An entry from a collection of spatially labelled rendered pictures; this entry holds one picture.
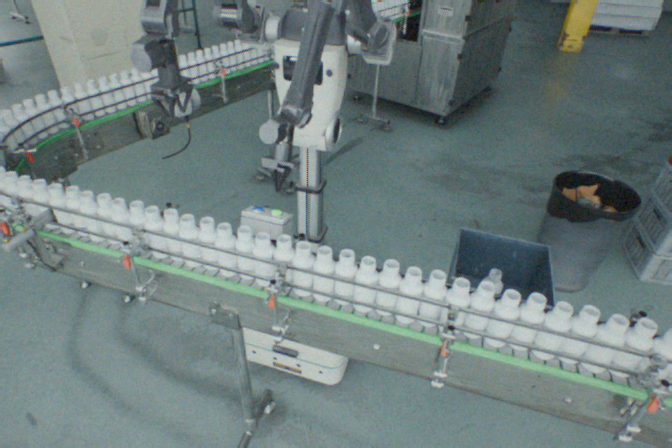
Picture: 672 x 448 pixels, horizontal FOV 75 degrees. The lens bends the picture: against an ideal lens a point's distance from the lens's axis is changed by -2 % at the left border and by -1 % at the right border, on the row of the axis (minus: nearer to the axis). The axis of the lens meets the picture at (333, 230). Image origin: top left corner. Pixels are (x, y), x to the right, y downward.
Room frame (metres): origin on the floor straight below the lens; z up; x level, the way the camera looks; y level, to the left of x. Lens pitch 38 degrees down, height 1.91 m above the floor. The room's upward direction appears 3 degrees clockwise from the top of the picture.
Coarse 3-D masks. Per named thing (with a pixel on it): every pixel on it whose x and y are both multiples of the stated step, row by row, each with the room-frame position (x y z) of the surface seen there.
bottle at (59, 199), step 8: (56, 184) 1.14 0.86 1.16; (56, 192) 1.11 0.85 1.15; (64, 192) 1.13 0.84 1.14; (56, 200) 1.10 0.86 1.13; (64, 200) 1.11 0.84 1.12; (64, 208) 1.10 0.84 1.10; (56, 216) 1.10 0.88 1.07; (64, 216) 1.10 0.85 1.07; (64, 224) 1.09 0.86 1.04; (72, 224) 1.11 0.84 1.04; (64, 232) 1.10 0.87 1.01; (72, 232) 1.10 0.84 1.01
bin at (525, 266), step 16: (464, 240) 1.29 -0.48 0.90; (480, 240) 1.27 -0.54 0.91; (496, 240) 1.26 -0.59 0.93; (512, 240) 1.24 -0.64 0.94; (464, 256) 1.28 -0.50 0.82; (480, 256) 1.27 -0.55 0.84; (496, 256) 1.25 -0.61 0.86; (512, 256) 1.24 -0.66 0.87; (528, 256) 1.22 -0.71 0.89; (544, 256) 1.20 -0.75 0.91; (464, 272) 1.28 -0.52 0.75; (480, 272) 1.26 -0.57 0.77; (512, 272) 1.23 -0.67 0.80; (528, 272) 1.22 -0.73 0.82; (544, 272) 1.13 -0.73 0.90; (512, 288) 1.21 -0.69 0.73; (528, 288) 1.21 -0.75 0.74; (544, 288) 1.06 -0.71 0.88
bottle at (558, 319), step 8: (560, 304) 0.73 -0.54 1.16; (568, 304) 0.72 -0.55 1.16; (552, 312) 0.72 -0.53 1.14; (560, 312) 0.70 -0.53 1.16; (568, 312) 0.70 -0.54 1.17; (544, 320) 0.72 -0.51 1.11; (552, 320) 0.70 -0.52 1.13; (560, 320) 0.70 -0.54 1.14; (568, 320) 0.70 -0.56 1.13; (552, 328) 0.69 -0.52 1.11; (560, 328) 0.69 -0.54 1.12; (568, 328) 0.69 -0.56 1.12; (536, 336) 0.72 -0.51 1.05; (544, 336) 0.70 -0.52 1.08; (552, 336) 0.69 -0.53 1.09; (560, 336) 0.68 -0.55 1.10; (536, 344) 0.70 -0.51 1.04; (544, 344) 0.69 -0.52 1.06; (552, 344) 0.68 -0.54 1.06; (560, 344) 0.69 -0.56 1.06; (536, 352) 0.70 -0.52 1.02
